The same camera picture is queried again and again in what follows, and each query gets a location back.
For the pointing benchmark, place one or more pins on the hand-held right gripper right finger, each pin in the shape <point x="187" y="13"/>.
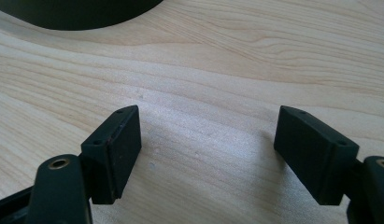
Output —
<point x="314" y="155"/>

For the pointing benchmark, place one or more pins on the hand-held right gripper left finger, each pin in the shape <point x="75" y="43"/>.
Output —
<point x="111" y="155"/>

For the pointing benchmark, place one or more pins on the round black object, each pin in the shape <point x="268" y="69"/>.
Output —
<point x="77" y="14"/>

